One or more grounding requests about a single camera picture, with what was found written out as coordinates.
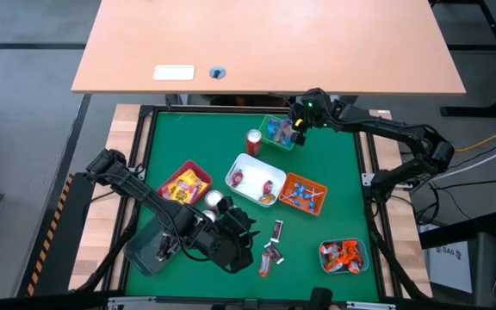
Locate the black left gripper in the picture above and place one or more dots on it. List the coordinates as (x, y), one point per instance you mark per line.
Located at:
(231, 237)

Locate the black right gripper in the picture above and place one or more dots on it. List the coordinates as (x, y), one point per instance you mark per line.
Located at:
(303, 121)

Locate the purple candy pack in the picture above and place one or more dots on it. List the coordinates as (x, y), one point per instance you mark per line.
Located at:
(285, 125)
(288, 138)

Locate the blue Haribo pack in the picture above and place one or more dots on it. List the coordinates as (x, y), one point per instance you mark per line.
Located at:
(273, 128)

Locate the green plastic basket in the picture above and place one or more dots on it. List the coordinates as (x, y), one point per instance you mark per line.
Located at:
(263, 131)

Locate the blue lollipop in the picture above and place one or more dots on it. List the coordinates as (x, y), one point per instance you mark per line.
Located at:
(309, 194)
(295, 202)
(297, 187)
(312, 206)

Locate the red round candy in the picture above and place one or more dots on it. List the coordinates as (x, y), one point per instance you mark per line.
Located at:
(237, 177)
(268, 187)

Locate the silver can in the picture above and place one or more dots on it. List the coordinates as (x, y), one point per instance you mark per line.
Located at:
(214, 200)

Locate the yellow candy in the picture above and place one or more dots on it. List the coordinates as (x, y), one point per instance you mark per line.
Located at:
(267, 199)

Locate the brown Hershey's chocolate bar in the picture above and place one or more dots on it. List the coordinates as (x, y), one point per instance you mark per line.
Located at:
(274, 253)
(277, 231)
(163, 254)
(172, 244)

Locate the yellow Sour Patch pack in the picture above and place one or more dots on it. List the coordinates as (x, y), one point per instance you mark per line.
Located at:
(169, 188)
(198, 187)
(179, 194)
(186, 180)

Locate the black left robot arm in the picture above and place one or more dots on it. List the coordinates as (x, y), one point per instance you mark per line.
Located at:
(144, 198)

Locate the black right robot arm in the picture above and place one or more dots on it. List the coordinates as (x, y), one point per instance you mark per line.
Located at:
(386, 127)

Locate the green table mat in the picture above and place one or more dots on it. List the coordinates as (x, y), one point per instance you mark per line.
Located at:
(338, 163)

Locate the white plastic bin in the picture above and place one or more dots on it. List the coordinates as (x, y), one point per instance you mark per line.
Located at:
(252, 172)

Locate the orange plastic basket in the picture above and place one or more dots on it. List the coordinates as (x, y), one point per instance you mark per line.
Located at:
(287, 206)

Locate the teal plastic bin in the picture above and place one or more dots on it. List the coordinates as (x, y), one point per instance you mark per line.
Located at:
(322, 269)

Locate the light wooden desk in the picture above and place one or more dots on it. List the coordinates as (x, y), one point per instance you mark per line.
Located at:
(274, 43)

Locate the dark grey plastic bin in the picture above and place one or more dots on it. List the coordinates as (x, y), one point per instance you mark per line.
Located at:
(140, 254)

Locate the red plastic bin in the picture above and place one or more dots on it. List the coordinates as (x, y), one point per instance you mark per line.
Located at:
(164, 189)

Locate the white rectangular tray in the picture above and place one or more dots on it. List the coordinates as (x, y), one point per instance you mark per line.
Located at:
(174, 72)

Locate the black yellow hazard ramp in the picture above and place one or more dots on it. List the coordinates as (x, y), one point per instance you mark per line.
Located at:
(54, 241)

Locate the white cardboard box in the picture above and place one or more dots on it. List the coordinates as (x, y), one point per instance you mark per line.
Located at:
(448, 262)

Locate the black aluminium table frame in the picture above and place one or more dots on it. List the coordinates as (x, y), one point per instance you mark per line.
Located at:
(231, 109)

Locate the silver mounting bracket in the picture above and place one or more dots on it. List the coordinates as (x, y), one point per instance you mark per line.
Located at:
(140, 174)
(367, 179)

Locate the black desk leg frame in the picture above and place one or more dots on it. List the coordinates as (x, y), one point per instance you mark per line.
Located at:
(467, 111)

